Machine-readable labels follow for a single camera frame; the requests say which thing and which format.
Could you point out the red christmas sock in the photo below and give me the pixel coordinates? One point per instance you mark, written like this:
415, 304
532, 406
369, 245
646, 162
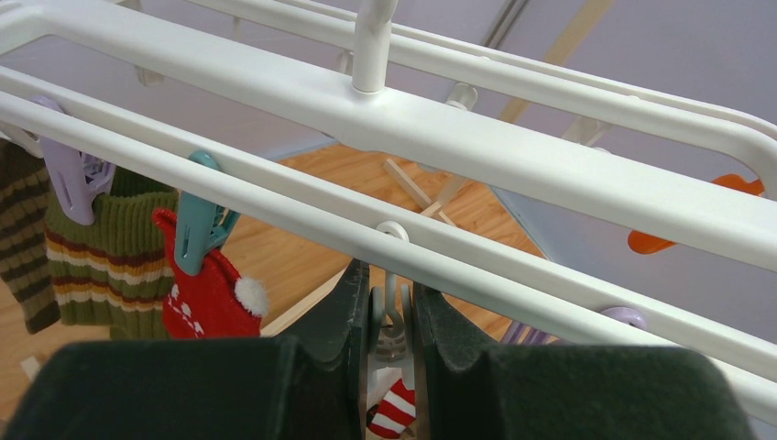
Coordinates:
216, 302

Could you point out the teal hanger clip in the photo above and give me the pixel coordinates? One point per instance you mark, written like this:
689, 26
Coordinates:
202, 226

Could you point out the white plastic clip hanger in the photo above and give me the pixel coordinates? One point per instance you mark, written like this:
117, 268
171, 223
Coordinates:
361, 112

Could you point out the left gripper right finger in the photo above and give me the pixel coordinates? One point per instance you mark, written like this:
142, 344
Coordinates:
470, 386

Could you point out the white hanger clip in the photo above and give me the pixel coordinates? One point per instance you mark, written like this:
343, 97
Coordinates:
24, 139
391, 347

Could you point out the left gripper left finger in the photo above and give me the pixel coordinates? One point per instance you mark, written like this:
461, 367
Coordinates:
308, 382

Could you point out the brown striped sock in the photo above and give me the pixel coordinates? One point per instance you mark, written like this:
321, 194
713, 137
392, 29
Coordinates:
24, 263

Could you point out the olive green striped sock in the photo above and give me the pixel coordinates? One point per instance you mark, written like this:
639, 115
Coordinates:
113, 273

